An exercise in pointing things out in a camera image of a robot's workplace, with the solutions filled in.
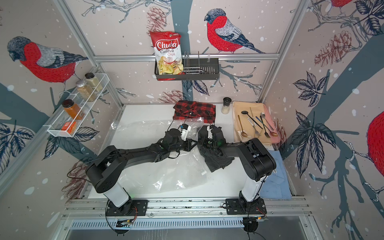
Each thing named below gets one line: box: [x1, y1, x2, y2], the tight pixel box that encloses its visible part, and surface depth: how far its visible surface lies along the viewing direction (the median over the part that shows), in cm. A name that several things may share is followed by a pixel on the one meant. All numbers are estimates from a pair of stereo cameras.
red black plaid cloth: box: [172, 100, 216, 124], surface depth 116 cm
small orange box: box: [61, 121, 77, 134], surface depth 68 cm
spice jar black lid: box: [85, 72, 103, 92], surface depth 83 cm
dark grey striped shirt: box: [198, 147, 235, 173], surface depth 87 cm
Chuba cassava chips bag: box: [150, 31, 184, 75], surface depth 84 cm
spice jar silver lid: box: [75, 80, 97, 102], surface depth 77 cm
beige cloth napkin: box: [232, 101, 272, 145], surface depth 109 cm
